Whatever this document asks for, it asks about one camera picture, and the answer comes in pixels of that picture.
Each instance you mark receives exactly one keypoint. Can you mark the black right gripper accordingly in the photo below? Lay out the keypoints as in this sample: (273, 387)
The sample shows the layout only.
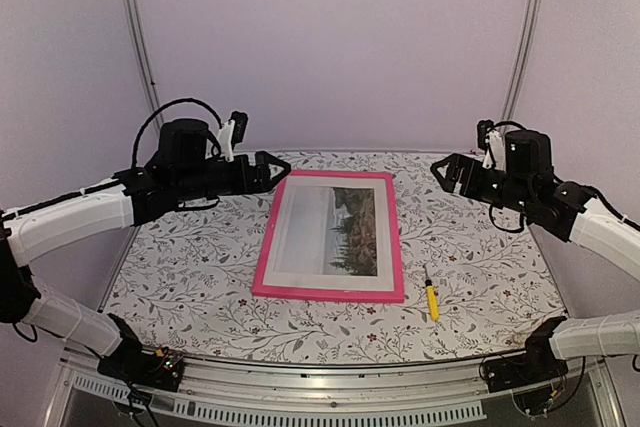
(458, 162)

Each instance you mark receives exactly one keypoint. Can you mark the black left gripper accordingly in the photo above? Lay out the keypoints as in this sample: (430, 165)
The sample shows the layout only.
(244, 181)

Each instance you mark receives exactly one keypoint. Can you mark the pink wooden photo frame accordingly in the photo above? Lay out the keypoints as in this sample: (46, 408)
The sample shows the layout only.
(390, 247)

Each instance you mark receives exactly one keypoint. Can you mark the yellow handled screwdriver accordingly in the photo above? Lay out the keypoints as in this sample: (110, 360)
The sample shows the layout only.
(431, 296)

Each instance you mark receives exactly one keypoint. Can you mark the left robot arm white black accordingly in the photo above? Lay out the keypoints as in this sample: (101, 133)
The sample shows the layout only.
(29, 233)

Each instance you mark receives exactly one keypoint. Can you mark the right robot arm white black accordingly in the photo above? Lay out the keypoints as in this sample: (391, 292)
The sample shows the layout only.
(584, 217)

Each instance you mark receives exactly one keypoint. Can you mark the framed landscape photo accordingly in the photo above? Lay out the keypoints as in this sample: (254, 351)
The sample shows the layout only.
(330, 232)

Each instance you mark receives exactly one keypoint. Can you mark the floral patterned table mat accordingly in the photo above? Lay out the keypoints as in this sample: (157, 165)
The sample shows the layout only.
(186, 281)

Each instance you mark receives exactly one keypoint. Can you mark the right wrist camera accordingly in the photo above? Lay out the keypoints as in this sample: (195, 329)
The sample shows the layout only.
(490, 141)

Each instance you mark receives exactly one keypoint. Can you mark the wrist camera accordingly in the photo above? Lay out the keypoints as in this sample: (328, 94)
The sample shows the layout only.
(232, 133)
(490, 141)

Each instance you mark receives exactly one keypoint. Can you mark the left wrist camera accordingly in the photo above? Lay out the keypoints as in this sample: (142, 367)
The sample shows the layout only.
(232, 133)

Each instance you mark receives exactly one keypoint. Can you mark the right aluminium corner post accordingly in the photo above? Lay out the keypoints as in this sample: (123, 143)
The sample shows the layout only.
(524, 46)

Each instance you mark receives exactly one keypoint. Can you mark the aluminium corner post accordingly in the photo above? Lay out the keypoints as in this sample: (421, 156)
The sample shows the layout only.
(136, 31)
(524, 46)

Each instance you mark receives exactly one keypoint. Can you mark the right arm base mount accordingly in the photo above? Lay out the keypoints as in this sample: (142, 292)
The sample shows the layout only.
(536, 364)

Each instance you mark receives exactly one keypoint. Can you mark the aluminium front rail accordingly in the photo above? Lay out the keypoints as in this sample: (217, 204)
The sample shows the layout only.
(216, 392)

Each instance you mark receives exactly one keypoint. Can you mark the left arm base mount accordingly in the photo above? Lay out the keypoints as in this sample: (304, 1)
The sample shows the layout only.
(161, 369)

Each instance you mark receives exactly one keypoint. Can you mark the left aluminium corner post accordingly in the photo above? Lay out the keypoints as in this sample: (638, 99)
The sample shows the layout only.
(136, 31)

